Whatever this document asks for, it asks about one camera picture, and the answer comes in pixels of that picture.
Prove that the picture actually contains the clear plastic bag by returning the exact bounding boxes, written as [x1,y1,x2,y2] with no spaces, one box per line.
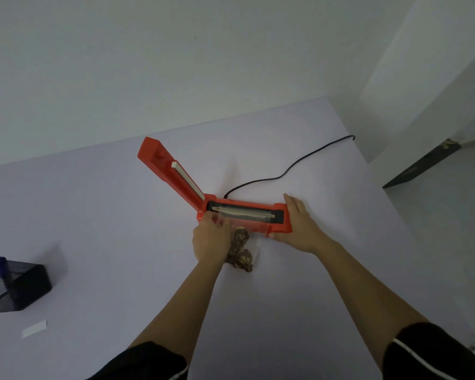
[212,217,276,273]

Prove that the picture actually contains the person's right hand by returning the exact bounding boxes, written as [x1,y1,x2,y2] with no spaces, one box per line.
[268,193,329,256]

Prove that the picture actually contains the black mesh pen holder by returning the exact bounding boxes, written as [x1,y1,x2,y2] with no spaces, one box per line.
[0,260,53,315]

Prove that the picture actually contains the black right sleeve white stripe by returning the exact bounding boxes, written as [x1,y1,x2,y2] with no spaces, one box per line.
[382,322,475,380]

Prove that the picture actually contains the person's right forearm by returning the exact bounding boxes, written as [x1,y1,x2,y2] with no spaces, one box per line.
[314,237,429,371]

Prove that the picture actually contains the black power cable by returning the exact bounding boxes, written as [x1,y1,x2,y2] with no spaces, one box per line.
[223,135,356,200]

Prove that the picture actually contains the red bag sealer machine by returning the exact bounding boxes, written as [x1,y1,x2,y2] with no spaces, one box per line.
[137,137,293,234]

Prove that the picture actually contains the person's left forearm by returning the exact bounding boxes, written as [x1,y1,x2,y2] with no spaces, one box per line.
[128,259,226,365]

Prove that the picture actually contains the black left sleeve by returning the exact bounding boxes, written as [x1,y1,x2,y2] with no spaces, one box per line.
[86,341,190,380]

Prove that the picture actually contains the white paper slip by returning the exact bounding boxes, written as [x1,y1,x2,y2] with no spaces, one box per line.
[21,319,48,339]

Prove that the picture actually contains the brown dried food pieces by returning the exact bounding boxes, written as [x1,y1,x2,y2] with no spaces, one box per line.
[224,227,255,273]

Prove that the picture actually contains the person's left hand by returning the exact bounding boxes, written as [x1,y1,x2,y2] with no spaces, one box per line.
[192,211,234,266]

